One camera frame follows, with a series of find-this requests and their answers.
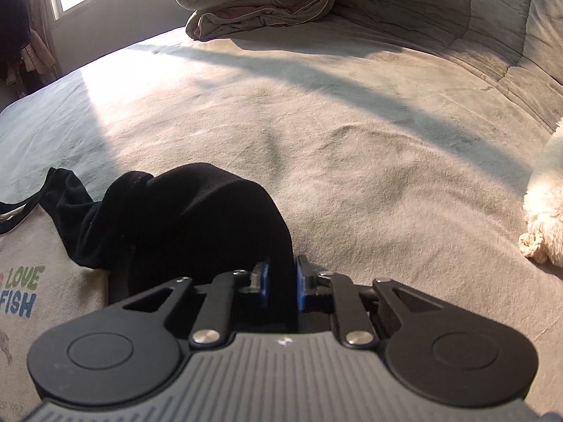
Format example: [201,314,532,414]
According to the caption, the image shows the grey padded headboard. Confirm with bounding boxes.
[334,0,563,135]

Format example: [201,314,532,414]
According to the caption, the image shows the hanging dark coat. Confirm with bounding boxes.
[0,0,32,86]

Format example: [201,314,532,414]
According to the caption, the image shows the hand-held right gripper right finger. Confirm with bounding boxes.
[296,255,441,351]

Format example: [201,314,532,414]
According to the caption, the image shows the black-sleeved white printed shirt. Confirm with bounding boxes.
[0,162,295,411]

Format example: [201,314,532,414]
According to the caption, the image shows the hanging pink garment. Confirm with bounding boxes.
[20,31,57,81]

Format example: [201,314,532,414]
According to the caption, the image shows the white fluffy dog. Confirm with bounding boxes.
[518,116,563,269]

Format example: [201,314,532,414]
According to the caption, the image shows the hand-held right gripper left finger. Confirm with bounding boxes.
[108,260,270,349]

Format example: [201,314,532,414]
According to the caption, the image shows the grey bed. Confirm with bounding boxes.
[0,18,563,422]

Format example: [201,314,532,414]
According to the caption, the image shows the folded beige quilt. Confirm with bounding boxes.
[175,0,337,43]

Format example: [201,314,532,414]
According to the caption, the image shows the patterned beige curtain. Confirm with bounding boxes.
[24,0,60,75]

